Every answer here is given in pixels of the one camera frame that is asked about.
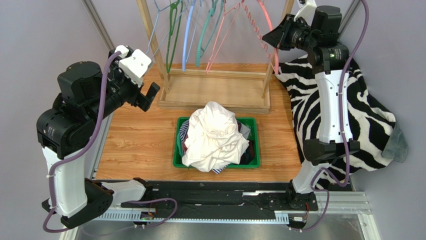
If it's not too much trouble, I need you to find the green plastic hanger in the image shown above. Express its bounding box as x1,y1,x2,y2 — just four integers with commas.
165,0,184,73

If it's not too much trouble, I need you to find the thin pink wire hanger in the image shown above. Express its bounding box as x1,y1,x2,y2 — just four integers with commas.
205,0,241,74

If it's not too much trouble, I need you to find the light blue plastic hanger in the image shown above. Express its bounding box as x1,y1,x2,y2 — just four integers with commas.
181,0,203,72

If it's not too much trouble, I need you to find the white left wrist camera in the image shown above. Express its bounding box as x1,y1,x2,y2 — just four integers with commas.
114,45,153,88

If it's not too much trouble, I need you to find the grey tank top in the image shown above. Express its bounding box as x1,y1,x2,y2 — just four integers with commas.
237,121,251,140

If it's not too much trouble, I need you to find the navy tank top maroon trim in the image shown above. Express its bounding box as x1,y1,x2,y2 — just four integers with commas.
239,140,256,165

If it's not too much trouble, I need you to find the pink plastic hanger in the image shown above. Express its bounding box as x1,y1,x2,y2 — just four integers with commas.
240,0,280,76

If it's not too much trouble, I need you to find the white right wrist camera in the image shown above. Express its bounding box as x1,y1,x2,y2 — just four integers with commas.
294,0,317,21

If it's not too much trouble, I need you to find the wooden clothes rack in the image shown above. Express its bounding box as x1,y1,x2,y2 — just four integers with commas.
133,0,296,115

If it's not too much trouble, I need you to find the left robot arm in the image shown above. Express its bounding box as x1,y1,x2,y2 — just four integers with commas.
36,61,153,229

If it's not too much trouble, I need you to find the zebra print blanket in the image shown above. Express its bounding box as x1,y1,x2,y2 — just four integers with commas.
276,55,409,174

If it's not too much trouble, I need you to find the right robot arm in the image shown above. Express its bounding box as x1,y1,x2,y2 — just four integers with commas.
262,0,360,196

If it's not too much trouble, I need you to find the blue white striped tank top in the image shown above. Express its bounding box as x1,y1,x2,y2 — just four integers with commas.
178,119,190,144

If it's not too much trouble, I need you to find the green plastic tray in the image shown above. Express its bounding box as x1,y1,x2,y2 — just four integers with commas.
172,117,261,174

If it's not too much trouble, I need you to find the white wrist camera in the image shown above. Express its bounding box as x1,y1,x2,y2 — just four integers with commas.
114,45,153,88
294,0,317,21

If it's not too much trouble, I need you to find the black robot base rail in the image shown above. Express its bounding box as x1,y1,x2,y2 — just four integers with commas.
83,179,350,231

